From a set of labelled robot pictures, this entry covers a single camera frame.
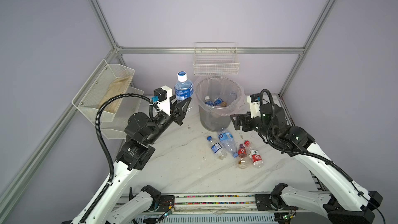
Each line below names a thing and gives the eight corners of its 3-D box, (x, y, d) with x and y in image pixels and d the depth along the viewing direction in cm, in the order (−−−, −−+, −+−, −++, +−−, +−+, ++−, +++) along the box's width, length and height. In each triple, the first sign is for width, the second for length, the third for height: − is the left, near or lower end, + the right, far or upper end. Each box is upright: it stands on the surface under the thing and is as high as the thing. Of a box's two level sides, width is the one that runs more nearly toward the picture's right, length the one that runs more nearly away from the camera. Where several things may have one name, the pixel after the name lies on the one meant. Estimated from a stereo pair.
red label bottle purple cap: (238, 157, 89) (239, 155, 86) (236, 146, 93) (237, 143, 91) (246, 157, 89) (247, 155, 86) (244, 146, 93) (245, 143, 91)
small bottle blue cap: (219, 161, 88) (220, 158, 84) (205, 141, 97) (205, 137, 93) (226, 157, 90) (227, 154, 86) (212, 138, 98) (212, 134, 94)
